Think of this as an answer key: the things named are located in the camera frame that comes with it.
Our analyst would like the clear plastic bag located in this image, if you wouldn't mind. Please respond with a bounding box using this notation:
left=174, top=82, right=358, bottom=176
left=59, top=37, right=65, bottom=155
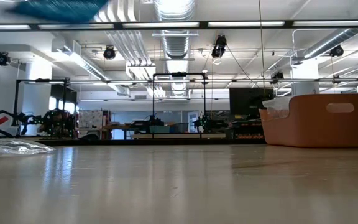
left=0, top=138, right=56, bottom=157
left=262, top=95, right=292, bottom=121

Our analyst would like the blue elastic bandage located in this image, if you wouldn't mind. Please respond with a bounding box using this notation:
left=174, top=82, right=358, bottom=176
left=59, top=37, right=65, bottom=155
left=6, top=0, right=110, bottom=24

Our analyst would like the teal box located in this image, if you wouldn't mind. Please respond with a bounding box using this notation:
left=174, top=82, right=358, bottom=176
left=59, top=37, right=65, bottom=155
left=149, top=124, right=171, bottom=134

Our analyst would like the large black monitor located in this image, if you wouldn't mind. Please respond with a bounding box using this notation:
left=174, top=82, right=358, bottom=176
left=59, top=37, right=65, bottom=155
left=229, top=87, right=275, bottom=116

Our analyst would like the white ceiling pipe bundle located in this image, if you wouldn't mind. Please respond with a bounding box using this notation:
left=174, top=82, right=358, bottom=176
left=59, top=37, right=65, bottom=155
left=96, top=0, right=152, bottom=67

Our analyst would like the white patterned board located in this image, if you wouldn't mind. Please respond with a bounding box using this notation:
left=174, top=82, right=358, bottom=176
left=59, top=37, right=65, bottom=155
left=78, top=108, right=104, bottom=129

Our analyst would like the orange plastic bin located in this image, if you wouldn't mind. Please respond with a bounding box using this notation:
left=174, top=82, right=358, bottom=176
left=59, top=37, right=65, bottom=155
left=259, top=93, right=358, bottom=148

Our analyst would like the black background rig frame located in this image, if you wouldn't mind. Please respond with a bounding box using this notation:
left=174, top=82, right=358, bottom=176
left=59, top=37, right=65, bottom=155
left=131, top=72, right=227, bottom=140
left=12, top=78, right=71, bottom=125

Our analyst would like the silver ribbed ventilation duct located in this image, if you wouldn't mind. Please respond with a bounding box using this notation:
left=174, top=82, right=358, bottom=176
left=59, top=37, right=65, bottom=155
left=152, top=0, right=198, bottom=97
left=301, top=1, right=358, bottom=60

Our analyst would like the black hanging cable reel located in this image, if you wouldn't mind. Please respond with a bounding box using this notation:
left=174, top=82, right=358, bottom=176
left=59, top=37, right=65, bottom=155
left=329, top=44, right=345, bottom=58
left=270, top=71, right=285, bottom=85
left=103, top=45, right=117, bottom=60
left=0, top=51, right=11, bottom=67
left=211, top=34, right=228, bottom=59

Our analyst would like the thin hanging cable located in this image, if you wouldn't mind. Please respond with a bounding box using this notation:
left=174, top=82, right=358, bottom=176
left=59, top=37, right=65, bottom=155
left=257, top=0, right=266, bottom=96

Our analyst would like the white rectangular air duct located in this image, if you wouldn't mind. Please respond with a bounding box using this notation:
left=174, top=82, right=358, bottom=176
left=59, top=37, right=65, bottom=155
left=50, top=37, right=130, bottom=96

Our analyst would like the black aluminium rig frame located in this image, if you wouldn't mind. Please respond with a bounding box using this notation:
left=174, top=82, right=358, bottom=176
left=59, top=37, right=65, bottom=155
left=0, top=19, right=358, bottom=146

